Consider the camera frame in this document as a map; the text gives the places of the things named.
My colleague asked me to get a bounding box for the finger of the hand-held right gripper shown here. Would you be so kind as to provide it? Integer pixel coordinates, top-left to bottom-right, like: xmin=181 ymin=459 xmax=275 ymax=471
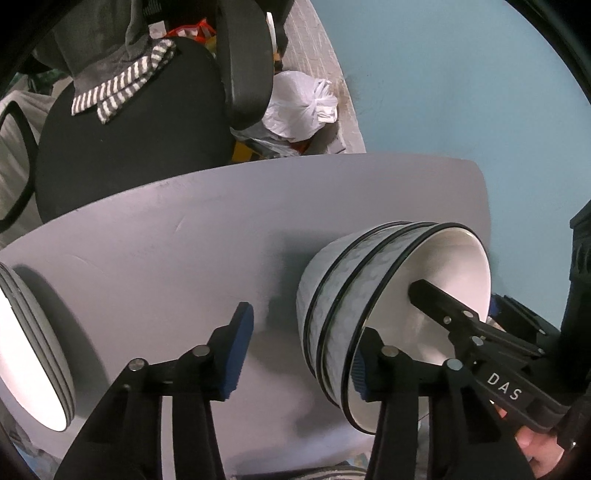
xmin=409 ymin=279 xmax=542 ymax=366
xmin=489 ymin=294 xmax=560 ymax=352

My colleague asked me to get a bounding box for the red orange bag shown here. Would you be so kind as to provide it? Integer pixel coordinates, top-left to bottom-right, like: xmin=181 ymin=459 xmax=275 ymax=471
xmin=164 ymin=17 xmax=219 ymax=52

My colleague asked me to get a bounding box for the person's right hand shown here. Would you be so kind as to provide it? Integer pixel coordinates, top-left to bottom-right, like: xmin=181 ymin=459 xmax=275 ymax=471
xmin=514 ymin=425 xmax=570 ymax=479

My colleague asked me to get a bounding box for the white bowl with black rim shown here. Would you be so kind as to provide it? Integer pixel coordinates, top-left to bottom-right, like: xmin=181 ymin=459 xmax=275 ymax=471
xmin=341 ymin=223 xmax=491 ymax=435
xmin=308 ymin=222 xmax=439 ymax=407
xmin=297 ymin=222 xmax=409 ymax=384

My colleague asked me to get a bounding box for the white plastic bag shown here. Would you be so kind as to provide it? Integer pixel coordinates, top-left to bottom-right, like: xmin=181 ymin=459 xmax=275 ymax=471
xmin=262 ymin=71 xmax=340 ymax=143

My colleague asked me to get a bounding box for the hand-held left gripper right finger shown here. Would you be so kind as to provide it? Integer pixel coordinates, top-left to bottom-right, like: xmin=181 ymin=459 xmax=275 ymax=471
xmin=350 ymin=325 xmax=536 ymax=480

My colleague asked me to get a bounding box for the black office chair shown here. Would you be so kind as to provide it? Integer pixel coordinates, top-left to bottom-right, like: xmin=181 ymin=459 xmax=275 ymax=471
xmin=0 ymin=0 xmax=274 ymax=234

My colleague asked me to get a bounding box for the stack of white plates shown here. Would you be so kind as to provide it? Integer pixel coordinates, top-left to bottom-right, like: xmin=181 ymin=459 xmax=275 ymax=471
xmin=0 ymin=262 xmax=76 ymax=428

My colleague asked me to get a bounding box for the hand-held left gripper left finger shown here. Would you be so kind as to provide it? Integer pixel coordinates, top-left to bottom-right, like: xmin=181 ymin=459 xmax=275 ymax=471
xmin=54 ymin=302 xmax=254 ymax=480

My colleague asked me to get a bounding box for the grey garment with striped cuffs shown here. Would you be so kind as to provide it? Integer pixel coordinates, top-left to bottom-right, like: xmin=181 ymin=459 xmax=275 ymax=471
xmin=32 ymin=0 xmax=178 ymax=124

